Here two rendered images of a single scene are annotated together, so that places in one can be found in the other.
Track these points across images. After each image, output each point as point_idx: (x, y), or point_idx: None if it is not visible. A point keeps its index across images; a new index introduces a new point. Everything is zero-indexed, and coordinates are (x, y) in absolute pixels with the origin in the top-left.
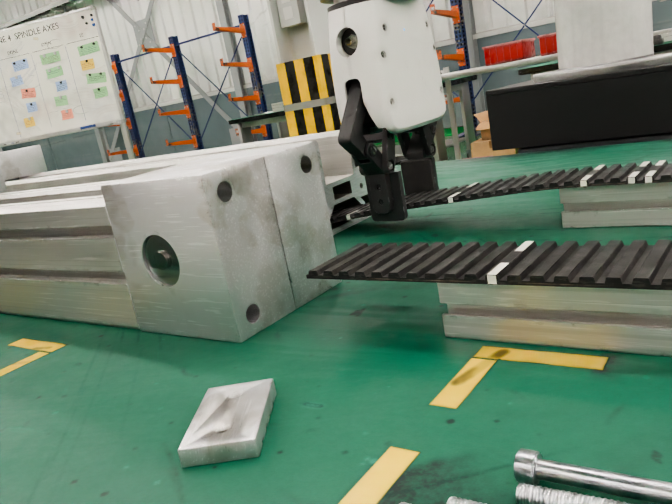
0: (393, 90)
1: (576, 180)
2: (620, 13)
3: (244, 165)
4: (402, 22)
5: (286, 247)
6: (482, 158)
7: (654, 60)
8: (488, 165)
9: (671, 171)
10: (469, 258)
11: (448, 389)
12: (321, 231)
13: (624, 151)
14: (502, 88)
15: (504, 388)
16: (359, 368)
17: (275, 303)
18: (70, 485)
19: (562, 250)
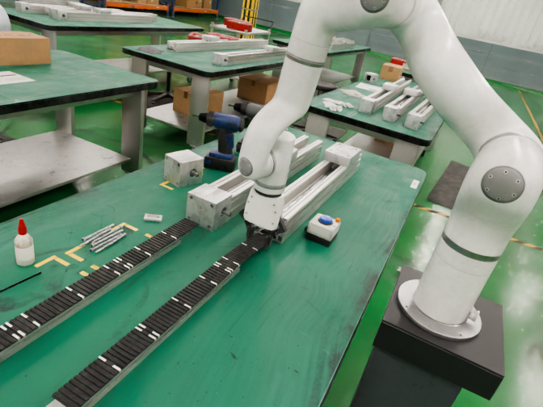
0: (247, 211)
1: (226, 257)
2: (424, 284)
3: (196, 196)
4: (258, 199)
5: (200, 215)
6: (372, 281)
7: (406, 312)
8: (349, 278)
9: (214, 267)
10: (172, 231)
11: (149, 235)
12: (210, 219)
13: (336, 310)
14: (406, 269)
15: (146, 239)
16: (163, 229)
17: (194, 220)
18: (147, 208)
19: (166, 239)
